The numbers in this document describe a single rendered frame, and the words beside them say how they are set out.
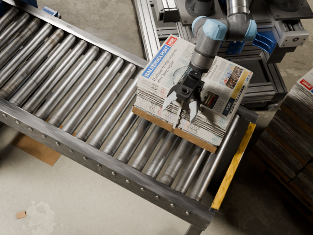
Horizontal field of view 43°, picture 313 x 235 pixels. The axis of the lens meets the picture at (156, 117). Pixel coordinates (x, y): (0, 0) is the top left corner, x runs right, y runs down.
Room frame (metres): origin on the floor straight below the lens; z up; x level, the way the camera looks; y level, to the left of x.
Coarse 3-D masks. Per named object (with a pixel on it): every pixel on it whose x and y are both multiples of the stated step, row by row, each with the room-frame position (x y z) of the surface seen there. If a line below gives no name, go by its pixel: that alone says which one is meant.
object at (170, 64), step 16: (160, 48) 1.05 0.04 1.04; (176, 48) 1.07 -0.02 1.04; (192, 48) 1.09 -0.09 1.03; (160, 64) 0.96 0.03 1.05; (176, 64) 0.98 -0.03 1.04; (144, 80) 0.87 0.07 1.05; (160, 80) 0.88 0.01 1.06; (176, 80) 0.90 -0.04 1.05; (144, 96) 0.86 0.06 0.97; (160, 96) 0.85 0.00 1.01; (160, 112) 0.84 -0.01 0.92
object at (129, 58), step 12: (12, 0) 1.37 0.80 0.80; (36, 12) 1.33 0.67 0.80; (60, 24) 1.28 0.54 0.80; (48, 36) 1.28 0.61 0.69; (84, 36) 1.24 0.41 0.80; (72, 48) 1.24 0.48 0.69; (108, 48) 1.20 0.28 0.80; (120, 48) 1.21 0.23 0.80; (96, 60) 1.20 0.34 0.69; (132, 60) 1.16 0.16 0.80; (144, 60) 1.17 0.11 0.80; (120, 72) 1.16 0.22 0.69; (240, 108) 1.02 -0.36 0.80; (240, 120) 0.98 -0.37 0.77; (252, 120) 0.97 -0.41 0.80
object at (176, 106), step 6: (204, 78) 0.95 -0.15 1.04; (174, 102) 0.83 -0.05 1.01; (180, 102) 0.83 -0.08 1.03; (186, 102) 0.82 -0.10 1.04; (174, 108) 0.83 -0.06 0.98; (186, 108) 0.82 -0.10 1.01; (174, 114) 0.83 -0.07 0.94; (180, 114) 0.82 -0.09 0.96; (186, 114) 0.81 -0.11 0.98; (174, 120) 0.82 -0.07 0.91; (180, 120) 0.81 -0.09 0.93; (180, 126) 0.81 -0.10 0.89
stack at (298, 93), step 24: (312, 72) 1.28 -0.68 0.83; (288, 96) 1.21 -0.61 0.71; (312, 96) 1.15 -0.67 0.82; (288, 120) 1.16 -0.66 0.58; (312, 120) 1.11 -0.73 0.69; (264, 144) 1.19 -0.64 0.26; (288, 144) 1.12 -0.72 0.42; (312, 144) 1.06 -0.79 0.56; (264, 168) 1.12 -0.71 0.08; (288, 168) 1.06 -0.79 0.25; (312, 192) 0.95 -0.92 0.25; (312, 216) 0.89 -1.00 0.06
